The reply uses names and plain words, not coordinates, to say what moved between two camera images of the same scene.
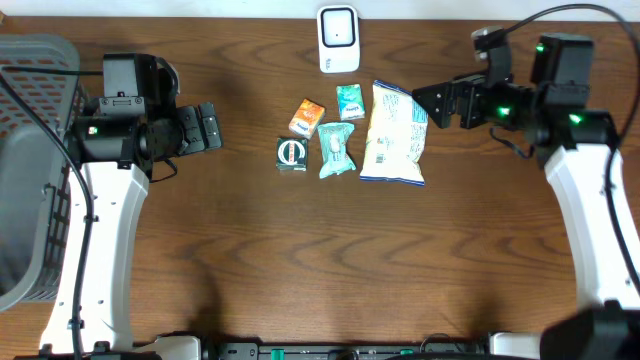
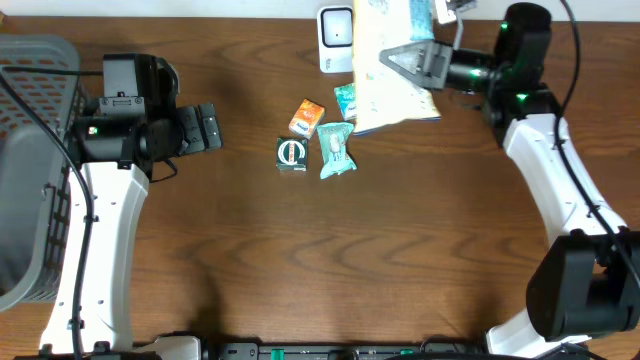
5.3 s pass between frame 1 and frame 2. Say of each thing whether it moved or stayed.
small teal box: stayed
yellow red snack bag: moved
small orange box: stayed
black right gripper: moved
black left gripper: stayed
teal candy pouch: stayed
